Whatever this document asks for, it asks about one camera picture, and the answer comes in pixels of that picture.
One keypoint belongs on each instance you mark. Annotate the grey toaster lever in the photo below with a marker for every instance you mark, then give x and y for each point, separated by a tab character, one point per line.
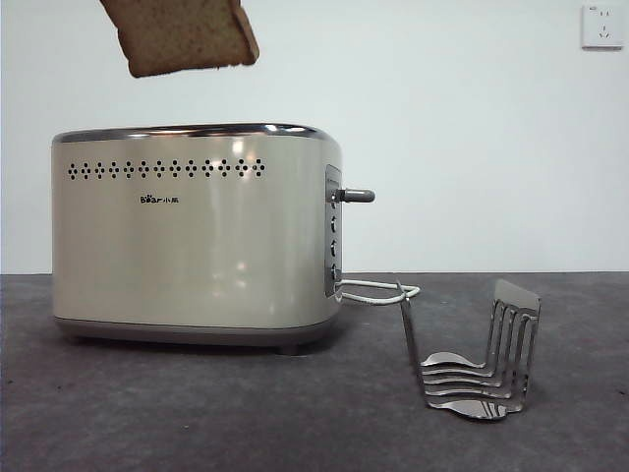
360	195

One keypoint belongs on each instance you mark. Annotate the shiny metal toast rack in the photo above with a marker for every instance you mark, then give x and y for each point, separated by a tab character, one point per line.
516	300

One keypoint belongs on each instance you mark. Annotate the brown-crusted bread slice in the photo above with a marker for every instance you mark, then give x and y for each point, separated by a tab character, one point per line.
187	34

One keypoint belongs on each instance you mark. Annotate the cream two-slot toaster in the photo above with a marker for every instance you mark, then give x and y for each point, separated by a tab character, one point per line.
187	255

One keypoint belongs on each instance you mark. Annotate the white wall socket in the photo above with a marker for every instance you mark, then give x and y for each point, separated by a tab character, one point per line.
602	27

